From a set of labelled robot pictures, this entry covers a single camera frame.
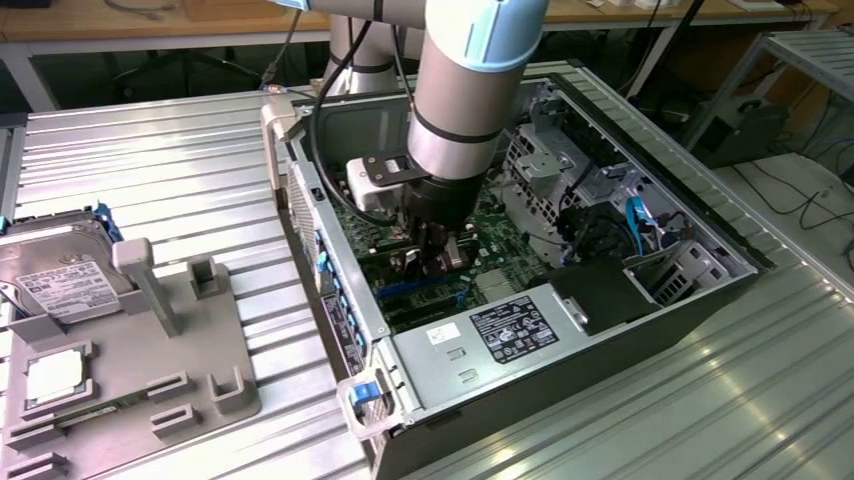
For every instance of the silver chipset heatsink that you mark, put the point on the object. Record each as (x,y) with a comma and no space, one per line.
(497,286)

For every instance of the blue disk carrier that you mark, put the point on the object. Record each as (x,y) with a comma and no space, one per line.
(106,220)

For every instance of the metal slat side table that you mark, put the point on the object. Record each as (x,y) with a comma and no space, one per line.
(814,55)

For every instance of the CPU chip with silver lid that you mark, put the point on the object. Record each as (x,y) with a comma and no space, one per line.
(59,376)

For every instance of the black plastic air shroud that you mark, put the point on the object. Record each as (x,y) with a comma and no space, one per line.
(601,295)

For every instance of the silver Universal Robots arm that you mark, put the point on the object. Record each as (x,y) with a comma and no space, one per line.
(467,75)

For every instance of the grey power supply unit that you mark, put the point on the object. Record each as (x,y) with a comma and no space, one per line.
(454,360)

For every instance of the green loose RAM stick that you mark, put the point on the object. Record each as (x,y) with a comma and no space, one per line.
(107,410)

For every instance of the wooden desk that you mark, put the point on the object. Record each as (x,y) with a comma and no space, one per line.
(87,22)

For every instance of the silver hard disk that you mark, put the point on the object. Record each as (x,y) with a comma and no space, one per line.
(60,280)

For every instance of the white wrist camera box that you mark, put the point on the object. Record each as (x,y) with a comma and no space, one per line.
(376,192)

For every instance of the metal disk bay cage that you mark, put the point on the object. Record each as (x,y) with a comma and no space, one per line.
(534,200)

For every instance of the open PC case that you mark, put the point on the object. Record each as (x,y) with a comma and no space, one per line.
(601,360)

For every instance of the green motherboard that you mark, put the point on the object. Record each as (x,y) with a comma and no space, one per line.
(507,255)

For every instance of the graphics card with metal bracket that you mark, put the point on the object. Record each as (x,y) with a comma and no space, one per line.
(461,257)

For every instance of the grey parts rack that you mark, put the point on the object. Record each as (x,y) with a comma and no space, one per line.
(147,350)

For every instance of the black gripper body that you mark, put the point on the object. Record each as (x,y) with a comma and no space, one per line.
(443,200)

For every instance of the black box on floor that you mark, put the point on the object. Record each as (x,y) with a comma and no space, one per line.
(750,130)

